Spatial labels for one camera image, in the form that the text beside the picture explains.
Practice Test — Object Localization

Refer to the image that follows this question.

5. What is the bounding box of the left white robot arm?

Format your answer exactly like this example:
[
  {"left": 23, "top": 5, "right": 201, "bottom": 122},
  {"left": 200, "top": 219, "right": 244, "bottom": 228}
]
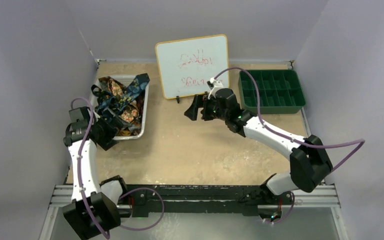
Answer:
[{"left": 62, "top": 106, "right": 129, "bottom": 240}]

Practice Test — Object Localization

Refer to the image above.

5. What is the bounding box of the orange patterned necktie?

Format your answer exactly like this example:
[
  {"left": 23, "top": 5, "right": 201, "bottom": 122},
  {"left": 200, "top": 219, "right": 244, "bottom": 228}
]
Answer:
[{"left": 108, "top": 77, "right": 140, "bottom": 123}]

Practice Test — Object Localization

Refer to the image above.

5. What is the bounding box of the aluminium frame rail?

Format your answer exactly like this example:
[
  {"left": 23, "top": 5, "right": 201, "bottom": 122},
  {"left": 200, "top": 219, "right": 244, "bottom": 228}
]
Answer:
[{"left": 49, "top": 185, "right": 340, "bottom": 208}]

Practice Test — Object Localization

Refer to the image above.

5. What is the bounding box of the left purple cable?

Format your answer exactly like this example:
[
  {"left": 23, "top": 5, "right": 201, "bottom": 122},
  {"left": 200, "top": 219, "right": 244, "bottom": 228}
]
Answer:
[{"left": 70, "top": 97, "right": 165, "bottom": 240}]

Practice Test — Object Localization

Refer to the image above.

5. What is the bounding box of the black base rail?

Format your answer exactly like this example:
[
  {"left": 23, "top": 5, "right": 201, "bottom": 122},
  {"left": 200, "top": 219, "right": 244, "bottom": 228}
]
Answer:
[{"left": 118, "top": 184, "right": 293, "bottom": 218}]

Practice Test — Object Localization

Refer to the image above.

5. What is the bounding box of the blue floral necktie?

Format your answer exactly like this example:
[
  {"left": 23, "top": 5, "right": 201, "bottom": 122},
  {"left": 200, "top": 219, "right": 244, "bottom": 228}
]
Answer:
[{"left": 91, "top": 73, "right": 150, "bottom": 116}]

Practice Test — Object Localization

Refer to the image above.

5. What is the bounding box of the purple cable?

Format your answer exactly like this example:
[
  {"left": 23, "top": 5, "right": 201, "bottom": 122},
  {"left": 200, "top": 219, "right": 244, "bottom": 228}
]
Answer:
[
  {"left": 213, "top": 67, "right": 366, "bottom": 226},
  {"left": 70, "top": 97, "right": 165, "bottom": 240}
]

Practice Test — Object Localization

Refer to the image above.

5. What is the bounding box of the green compartment tray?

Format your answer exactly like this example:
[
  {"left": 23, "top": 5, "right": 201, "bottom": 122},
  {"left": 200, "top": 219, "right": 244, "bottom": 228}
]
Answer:
[{"left": 238, "top": 69, "right": 306, "bottom": 115}]

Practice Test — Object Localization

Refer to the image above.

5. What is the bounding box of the dark brown necktie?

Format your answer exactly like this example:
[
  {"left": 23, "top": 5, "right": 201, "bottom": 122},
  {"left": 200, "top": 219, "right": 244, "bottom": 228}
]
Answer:
[{"left": 98, "top": 76, "right": 145, "bottom": 137}]

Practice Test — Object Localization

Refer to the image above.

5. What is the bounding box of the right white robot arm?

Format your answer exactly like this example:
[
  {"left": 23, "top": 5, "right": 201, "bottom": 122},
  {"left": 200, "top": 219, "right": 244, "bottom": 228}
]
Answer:
[{"left": 184, "top": 88, "right": 333, "bottom": 204}]

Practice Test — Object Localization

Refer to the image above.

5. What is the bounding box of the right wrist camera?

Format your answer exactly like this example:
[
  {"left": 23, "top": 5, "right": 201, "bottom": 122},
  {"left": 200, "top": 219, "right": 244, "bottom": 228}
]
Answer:
[{"left": 207, "top": 77, "right": 224, "bottom": 99}]

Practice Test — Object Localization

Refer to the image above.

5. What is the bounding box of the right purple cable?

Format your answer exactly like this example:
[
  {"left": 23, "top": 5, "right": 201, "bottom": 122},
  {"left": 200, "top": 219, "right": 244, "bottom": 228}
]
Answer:
[{"left": 213, "top": 67, "right": 366, "bottom": 226}]

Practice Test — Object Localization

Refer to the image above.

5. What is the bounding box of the small whiteboard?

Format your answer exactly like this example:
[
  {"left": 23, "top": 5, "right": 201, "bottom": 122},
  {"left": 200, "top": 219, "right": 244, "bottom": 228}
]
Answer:
[{"left": 155, "top": 34, "right": 229, "bottom": 100}]

